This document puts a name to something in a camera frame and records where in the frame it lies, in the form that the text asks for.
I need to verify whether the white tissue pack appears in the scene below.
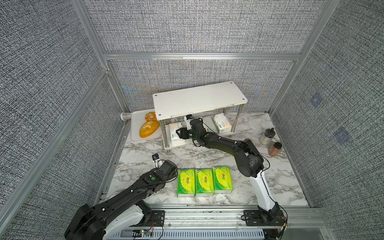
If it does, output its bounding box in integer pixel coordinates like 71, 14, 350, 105
169, 122, 185, 144
212, 113, 232, 134

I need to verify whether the green tissue pack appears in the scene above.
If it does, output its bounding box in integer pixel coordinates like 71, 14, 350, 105
177, 169, 196, 198
195, 169, 215, 197
213, 166, 233, 194

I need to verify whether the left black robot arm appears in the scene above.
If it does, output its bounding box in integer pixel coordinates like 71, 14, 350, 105
64, 160, 178, 240

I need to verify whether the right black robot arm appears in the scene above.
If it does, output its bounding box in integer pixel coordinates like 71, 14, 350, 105
176, 119, 280, 216

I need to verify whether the white two-tier shelf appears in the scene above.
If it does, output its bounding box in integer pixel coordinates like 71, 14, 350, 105
153, 82, 248, 150

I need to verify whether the orange bread loaf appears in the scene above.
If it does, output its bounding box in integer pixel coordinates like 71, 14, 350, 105
139, 121, 160, 138

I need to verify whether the small orange bread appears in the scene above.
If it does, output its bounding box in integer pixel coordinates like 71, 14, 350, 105
145, 112, 157, 122

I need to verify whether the white cutting board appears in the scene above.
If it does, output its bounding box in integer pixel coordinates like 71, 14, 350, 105
130, 109, 163, 142

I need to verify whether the grey tube end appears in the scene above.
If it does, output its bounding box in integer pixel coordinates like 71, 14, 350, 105
120, 112, 132, 122

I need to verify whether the clear shaker black lid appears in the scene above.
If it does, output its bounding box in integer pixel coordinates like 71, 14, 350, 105
260, 128, 276, 146

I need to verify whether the brown spice bottle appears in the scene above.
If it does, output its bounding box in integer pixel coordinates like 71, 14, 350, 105
269, 142, 283, 157

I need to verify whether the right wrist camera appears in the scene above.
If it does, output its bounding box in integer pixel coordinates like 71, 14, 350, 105
184, 115, 194, 130

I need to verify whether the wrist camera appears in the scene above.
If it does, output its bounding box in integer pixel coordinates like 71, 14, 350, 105
184, 115, 194, 130
152, 154, 160, 168

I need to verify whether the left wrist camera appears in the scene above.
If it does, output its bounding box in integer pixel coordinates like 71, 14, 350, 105
152, 154, 160, 168

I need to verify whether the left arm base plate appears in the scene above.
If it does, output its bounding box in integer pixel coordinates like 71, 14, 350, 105
131, 211, 166, 227

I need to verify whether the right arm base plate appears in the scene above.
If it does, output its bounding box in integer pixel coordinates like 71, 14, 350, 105
241, 210, 286, 227

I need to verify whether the aluminium front rail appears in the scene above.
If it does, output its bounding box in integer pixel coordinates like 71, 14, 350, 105
74, 204, 335, 240

